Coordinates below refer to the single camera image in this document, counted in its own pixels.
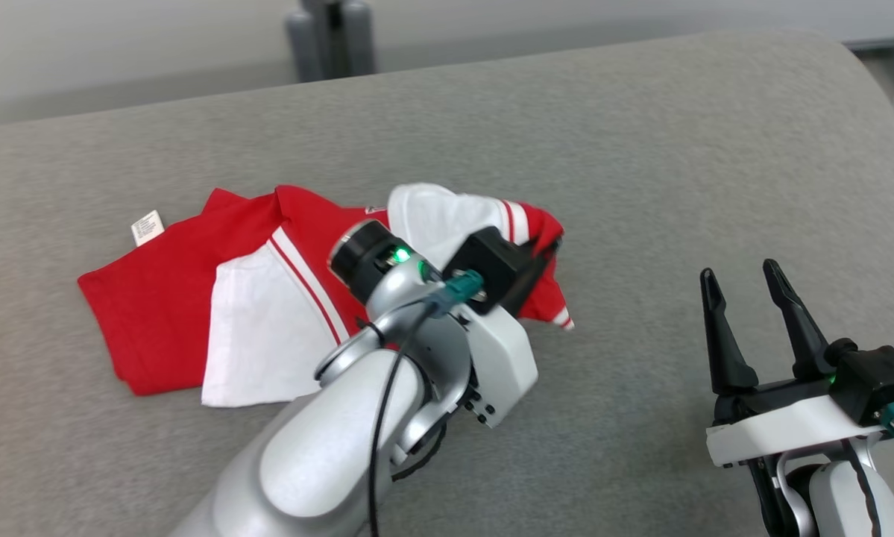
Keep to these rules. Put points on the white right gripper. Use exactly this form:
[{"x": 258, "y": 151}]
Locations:
[{"x": 782, "y": 429}]

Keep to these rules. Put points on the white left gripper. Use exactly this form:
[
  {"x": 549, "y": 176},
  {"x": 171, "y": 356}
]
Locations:
[{"x": 499, "y": 358}]

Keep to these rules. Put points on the red and white jersey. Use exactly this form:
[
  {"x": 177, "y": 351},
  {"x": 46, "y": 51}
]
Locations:
[{"x": 163, "y": 313}]

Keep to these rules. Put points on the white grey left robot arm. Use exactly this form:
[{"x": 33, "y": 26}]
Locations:
[{"x": 320, "y": 455}]

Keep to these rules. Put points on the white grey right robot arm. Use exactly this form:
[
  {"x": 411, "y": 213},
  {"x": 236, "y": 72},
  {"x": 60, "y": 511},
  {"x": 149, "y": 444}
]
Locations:
[{"x": 827, "y": 492}]

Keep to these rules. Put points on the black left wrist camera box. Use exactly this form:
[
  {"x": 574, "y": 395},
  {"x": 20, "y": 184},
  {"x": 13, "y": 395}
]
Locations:
[{"x": 488, "y": 265}]

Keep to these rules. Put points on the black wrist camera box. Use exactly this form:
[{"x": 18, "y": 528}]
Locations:
[
  {"x": 875, "y": 380},
  {"x": 488, "y": 265}
]

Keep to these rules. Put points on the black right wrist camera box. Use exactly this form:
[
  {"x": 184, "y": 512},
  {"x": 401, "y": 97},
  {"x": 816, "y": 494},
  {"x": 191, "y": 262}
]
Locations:
[{"x": 875, "y": 380}]

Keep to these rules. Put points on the grey metal post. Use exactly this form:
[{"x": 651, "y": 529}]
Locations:
[{"x": 357, "y": 37}]

